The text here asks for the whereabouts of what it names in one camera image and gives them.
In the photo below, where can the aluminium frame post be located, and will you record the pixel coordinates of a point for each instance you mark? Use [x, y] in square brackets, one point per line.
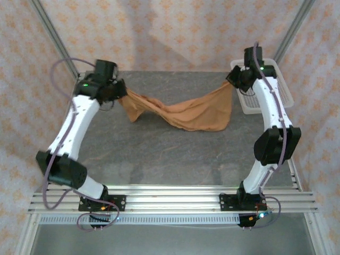
[295, 29]
[54, 37]

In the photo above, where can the aluminium mounting rail beam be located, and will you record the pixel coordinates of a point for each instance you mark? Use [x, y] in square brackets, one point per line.
[172, 202]

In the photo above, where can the orange t-shirt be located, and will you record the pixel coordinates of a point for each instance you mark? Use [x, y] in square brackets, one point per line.
[196, 117]

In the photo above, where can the black base electronics box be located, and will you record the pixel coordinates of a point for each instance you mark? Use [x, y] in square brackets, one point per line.
[99, 218]
[245, 221]

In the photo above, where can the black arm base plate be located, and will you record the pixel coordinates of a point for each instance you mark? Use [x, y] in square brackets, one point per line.
[120, 203]
[225, 202]

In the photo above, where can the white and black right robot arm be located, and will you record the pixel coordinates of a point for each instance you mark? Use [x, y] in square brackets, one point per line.
[271, 106]

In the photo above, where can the aluminium frame leg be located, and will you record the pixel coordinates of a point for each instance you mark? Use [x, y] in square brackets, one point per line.
[26, 239]
[317, 233]

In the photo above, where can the white perforated plastic basket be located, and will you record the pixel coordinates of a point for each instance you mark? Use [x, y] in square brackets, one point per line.
[282, 93]

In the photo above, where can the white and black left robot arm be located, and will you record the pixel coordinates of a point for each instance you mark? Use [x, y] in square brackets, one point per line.
[77, 125]

